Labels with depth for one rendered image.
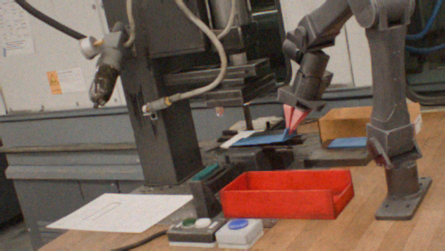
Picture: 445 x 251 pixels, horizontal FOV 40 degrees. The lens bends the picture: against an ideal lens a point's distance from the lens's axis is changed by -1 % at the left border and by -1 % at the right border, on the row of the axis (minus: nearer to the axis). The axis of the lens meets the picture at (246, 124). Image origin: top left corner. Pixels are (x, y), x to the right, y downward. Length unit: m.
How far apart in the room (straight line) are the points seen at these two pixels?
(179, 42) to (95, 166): 1.43
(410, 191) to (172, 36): 0.66
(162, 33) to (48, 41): 1.40
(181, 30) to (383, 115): 0.54
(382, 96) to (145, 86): 0.65
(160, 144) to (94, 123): 1.17
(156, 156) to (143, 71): 0.23
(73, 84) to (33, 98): 0.29
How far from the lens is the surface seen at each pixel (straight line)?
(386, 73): 1.16
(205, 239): 1.19
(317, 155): 1.55
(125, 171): 2.67
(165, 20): 1.49
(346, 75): 2.06
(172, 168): 1.60
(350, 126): 1.66
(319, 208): 1.21
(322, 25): 1.29
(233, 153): 1.46
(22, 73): 3.04
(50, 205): 3.16
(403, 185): 1.21
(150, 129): 1.60
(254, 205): 1.27
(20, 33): 2.99
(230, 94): 1.39
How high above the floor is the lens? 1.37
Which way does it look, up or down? 13 degrees down
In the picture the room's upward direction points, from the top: 11 degrees counter-clockwise
